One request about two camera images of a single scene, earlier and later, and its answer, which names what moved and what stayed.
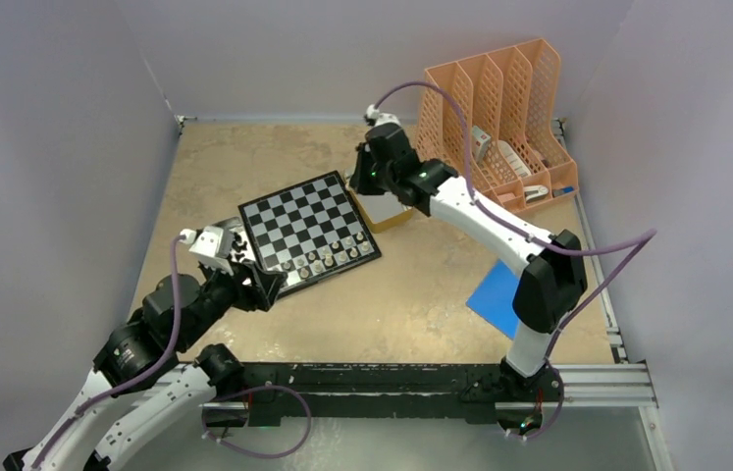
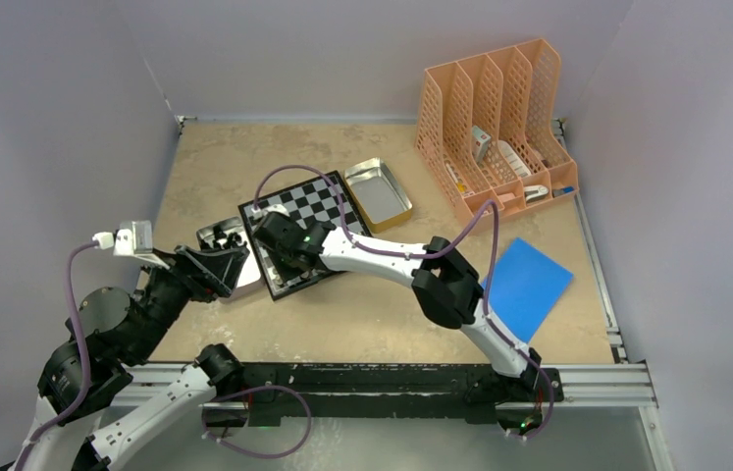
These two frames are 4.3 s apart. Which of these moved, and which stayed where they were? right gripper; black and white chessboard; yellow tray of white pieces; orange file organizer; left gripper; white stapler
Moved: left gripper; right gripper
Stayed: white stapler; yellow tray of white pieces; black and white chessboard; orange file organizer
